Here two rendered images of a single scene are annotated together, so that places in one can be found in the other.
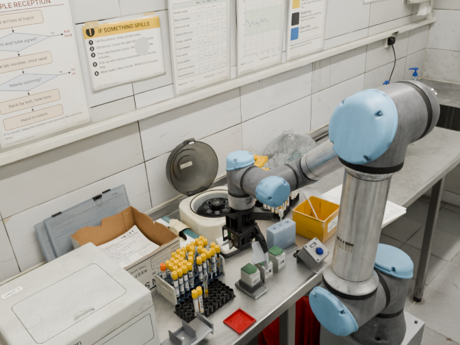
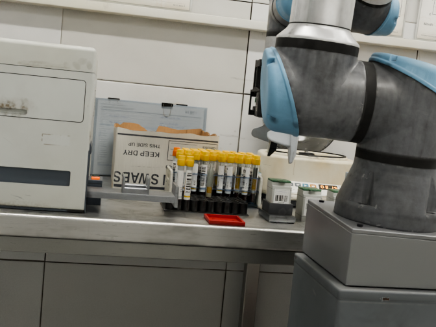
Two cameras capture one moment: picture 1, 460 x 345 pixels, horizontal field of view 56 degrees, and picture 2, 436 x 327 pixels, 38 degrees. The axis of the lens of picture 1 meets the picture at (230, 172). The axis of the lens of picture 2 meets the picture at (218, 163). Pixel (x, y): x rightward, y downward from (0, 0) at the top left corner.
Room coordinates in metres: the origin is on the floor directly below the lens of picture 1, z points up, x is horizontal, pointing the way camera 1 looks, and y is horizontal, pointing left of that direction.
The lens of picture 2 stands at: (-0.11, -0.62, 1.09)
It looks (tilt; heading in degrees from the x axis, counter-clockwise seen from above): 5 degrees down; 32
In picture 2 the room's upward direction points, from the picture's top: 5 degrees clockwise
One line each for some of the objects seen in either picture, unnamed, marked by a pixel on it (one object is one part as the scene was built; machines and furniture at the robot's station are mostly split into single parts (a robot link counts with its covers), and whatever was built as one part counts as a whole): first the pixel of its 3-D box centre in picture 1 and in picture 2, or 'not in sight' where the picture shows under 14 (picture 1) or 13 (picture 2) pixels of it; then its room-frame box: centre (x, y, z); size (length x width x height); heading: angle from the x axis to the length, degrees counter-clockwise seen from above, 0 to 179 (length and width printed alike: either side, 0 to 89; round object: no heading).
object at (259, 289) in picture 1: (250, 284); (276, 210); (1.06, -0.04, 0.89); 0.09 x 0.05 x 0.04; 43
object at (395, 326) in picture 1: (376, 311); (391, 185); (0.81, -0.35, 1.00); 0.15 x 0.15 x 0.10
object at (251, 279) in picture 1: (250, 277); (278, 196); (1.06, -0.04, 0.92); 0.05 x 0.04 x 0.06; 43
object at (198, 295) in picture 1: (203, 289); (205, 183); (1.00, 0.10, 0.93); 0.17 x 0.09 x 0.11; 133
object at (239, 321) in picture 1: (239, 320); (224, 219); (0.92, 0.00, 0.88); 0.07 x 0.07 x 0.01; 42
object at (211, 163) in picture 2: (206, 289); (209, 184); (1.01, 0.09, 0.93); 0.01 x 0.01 x 0.10
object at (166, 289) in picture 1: (190, 274); (212, 186); (1.10, 0.15, 0.91); 0.20 x 0.10 x 0.07; 132
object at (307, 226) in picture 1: (316, 219); not in sight; (1.35, -0.31, 0.93); 0.13 x 0.13 x 0.10; 47
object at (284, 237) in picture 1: (280, 237); not in sight; (1.25, -0.16, 0.92); 0.10 x 0.07 x 0.10; 124
